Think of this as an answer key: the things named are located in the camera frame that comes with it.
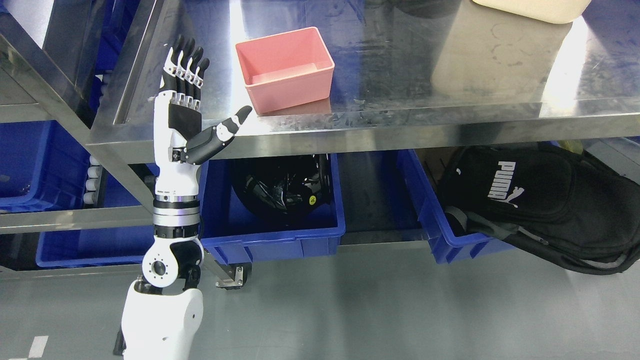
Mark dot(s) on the black helmet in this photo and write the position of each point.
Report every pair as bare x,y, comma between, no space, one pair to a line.
283,189

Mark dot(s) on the blue bin with helmet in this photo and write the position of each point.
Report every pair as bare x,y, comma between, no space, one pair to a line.
280,230

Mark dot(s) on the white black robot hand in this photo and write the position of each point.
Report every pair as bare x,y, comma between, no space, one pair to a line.
175,126

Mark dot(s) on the blue bin upper left shelf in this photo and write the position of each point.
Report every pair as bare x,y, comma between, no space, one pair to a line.
42,168

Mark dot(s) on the white bottles row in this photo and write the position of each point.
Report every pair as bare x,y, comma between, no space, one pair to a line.
94,180

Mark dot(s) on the blue bin shelf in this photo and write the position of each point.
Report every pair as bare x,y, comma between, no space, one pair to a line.
97,246
42,168

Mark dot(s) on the black Puma backpack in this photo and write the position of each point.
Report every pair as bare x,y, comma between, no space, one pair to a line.
566,208

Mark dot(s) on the beige plastic container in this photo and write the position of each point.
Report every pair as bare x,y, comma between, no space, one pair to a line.
557,12

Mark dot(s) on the pink plastic storage box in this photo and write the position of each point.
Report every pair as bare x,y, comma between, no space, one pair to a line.
286,69

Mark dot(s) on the stainless steel table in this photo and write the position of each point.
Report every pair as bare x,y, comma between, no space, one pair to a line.
407,75

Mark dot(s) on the steel shelf rack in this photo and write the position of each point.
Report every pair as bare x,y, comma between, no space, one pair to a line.
49,53

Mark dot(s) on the blue bin with backpack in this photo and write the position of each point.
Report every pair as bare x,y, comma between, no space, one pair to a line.
440,220

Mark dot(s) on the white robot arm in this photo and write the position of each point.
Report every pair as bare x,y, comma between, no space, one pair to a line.
164,307

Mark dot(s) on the blue bin lower left shelf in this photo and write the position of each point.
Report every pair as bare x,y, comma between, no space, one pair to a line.
97,246

